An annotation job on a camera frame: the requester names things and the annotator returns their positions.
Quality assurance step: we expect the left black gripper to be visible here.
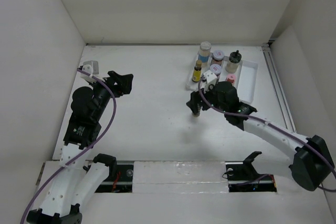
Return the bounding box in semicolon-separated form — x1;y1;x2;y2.
88;71;132;121

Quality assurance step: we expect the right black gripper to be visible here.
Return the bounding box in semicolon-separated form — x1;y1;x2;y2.
186;81;228;113

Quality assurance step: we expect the black pepper grinder bottle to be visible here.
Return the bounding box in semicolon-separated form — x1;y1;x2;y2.
192;104;202;117

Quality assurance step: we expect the yellow label brown cap bottle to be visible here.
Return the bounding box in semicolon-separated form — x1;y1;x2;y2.
192;60;202;82

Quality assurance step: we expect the red logo dark jar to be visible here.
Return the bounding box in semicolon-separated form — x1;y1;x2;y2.
209;64;222;76

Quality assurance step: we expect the pink lid spice jar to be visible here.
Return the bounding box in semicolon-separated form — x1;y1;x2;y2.
226;74;236;85

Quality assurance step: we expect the blue label silver lid jar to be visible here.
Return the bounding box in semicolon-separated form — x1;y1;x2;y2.
197;41;212;67

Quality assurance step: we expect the white lid red logo jar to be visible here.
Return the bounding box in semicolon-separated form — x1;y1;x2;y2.
211;50;225;66

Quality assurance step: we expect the black lid cream jar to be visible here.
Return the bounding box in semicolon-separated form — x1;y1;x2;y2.
225;50;242;73

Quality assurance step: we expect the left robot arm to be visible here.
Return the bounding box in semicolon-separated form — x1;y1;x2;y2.
20;69;133;223

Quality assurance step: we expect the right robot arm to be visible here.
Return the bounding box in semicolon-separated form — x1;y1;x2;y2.
186;80;335;191

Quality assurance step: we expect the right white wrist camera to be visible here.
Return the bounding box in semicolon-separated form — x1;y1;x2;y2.
201;70;217;92

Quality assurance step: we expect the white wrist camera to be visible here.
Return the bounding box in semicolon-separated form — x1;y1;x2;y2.
201;70;217;92
79;60;99;83

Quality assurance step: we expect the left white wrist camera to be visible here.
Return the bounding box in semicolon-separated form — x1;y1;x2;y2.
79;60;99;83

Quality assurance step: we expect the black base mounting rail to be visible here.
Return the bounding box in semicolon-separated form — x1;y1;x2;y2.
96;161;277;194

